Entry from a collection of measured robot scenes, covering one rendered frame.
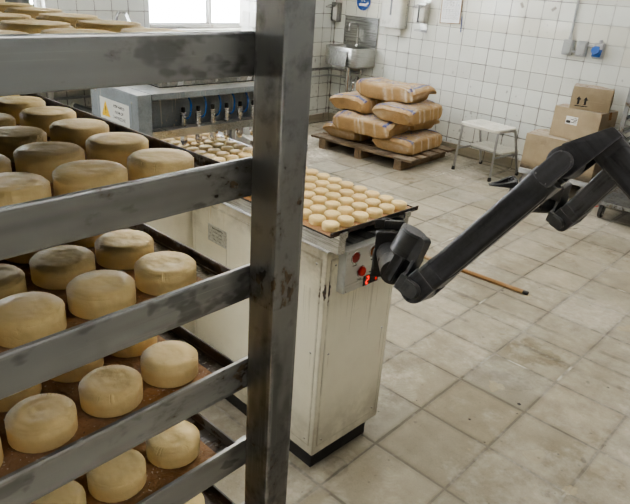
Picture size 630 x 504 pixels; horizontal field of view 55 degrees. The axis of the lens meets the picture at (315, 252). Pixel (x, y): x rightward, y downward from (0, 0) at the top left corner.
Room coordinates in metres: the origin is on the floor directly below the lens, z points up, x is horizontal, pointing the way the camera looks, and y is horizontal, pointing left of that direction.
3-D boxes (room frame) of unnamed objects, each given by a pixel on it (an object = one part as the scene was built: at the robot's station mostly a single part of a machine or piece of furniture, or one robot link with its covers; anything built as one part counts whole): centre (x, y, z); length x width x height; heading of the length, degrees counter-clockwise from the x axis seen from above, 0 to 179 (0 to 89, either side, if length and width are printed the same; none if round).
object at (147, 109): (2.31, 0.46, 1.01); 0.72 x 0.33 x 0.34; 136
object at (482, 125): (5.56, -1.53, 0.23); 0.45 x 0.45 x 0.46; 40
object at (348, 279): (1.70, -0.16, 0.77); 0.24 x 0.04 x 0.14; 136
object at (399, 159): (6.03, -0.60, 0.06); 1.20 x 0.80 x 0.11; 50
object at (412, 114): (5.84, -0.80, 0.47); 0.72 x 0.42 x 0.17; 143
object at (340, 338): (1.96, 0.10, 0.45); 0.70 x 0.34 x 0.90; 46
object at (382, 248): (1.26, -0.17, 0.99); 0.07 x 0.07 x 0.10; 1
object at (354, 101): (6.22, -0.41, 0.47); 0.72 x 0.42 x 0.17; 138
